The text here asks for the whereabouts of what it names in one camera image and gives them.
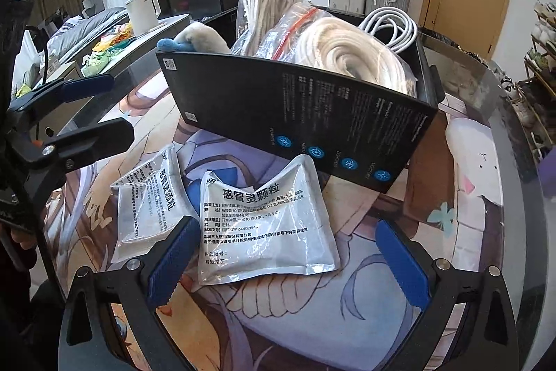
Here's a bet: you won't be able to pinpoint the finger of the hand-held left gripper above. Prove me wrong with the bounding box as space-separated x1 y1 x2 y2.
6 74 116 115
26 118 135 180

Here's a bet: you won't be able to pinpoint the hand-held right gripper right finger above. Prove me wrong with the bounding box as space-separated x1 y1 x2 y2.
376 219 520 371

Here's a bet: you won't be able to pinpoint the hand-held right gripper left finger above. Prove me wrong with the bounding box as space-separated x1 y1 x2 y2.
58 215 203 371

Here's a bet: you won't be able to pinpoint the large silver medicine sachet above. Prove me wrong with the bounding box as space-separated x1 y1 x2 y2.
197 154 340 285

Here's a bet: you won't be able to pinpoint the white plush toy blue nose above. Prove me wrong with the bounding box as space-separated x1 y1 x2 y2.
156 22 231 54

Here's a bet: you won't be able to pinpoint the black cardboard box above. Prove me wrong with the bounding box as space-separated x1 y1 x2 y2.
155 6 446 194

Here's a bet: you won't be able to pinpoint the bagged white rope coil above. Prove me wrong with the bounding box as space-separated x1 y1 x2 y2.
265 8 418 96

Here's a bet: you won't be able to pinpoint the white cable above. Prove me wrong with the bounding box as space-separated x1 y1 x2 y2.
358 7 418 52

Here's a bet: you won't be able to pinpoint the green bag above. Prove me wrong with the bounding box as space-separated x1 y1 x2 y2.
82 51 111 76

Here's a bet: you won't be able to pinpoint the yellow snack bag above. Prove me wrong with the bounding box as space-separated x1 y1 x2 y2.
93 30 133 52

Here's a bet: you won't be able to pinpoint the bed with grey bedding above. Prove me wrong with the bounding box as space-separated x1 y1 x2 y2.
46 6 129 65

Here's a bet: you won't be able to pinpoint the white electric kettle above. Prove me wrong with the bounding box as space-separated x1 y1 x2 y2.
125 0 161 36

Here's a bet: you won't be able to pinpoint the grey side table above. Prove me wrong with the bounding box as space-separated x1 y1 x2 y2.
80 12 192 78

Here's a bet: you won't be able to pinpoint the printed table mat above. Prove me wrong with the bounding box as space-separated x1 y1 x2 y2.
61 93 517 371

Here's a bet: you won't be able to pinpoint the purple yoga mat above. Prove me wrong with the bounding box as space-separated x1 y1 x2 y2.
538 156 556 219

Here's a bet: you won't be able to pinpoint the wooden shoe rack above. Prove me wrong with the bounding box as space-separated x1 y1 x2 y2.
504 1 556 163

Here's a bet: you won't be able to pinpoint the rows of assorted shoes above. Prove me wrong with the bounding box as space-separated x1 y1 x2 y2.
478 1 556 163

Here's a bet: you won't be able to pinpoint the black cable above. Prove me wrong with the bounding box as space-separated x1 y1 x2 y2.
26 25 50 87

